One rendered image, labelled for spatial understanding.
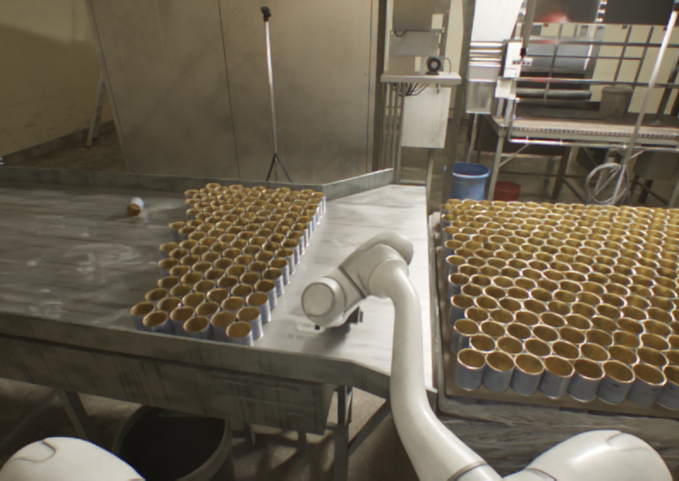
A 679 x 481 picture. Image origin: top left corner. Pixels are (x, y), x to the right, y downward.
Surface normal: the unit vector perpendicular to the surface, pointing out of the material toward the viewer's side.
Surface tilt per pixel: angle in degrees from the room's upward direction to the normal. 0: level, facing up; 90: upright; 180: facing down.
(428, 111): 90
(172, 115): 90
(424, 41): 90
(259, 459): 0
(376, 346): 0
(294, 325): 0
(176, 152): 90
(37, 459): 13
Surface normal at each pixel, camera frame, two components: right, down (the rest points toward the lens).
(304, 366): -0.18, 0.47
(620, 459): 0.08, -0.87
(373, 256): -0.37, -0.62
